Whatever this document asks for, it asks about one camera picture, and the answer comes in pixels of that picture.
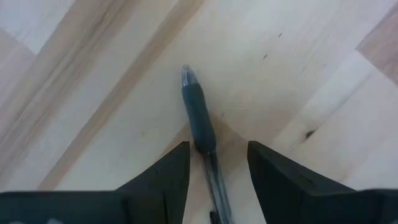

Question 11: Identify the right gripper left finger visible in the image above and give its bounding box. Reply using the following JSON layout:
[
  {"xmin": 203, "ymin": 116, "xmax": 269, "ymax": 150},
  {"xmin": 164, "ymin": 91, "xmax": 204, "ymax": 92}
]
[{"xmin": 0, "ymin": 141, "xmax": 191, "ymax": 224}]

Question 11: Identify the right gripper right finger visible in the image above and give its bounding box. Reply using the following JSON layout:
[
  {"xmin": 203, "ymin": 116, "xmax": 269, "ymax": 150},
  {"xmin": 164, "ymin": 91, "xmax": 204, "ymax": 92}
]
[{"xmin": 247, "ymin": 140, "xmax": 398, "ymax": 224}]

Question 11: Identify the black grip clear pen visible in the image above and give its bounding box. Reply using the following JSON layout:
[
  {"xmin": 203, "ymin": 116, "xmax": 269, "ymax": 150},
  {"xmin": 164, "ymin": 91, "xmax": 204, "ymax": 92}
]
[{"xmin": 180, "ymin": 64, "xmax": 234, "ymax": 224}]

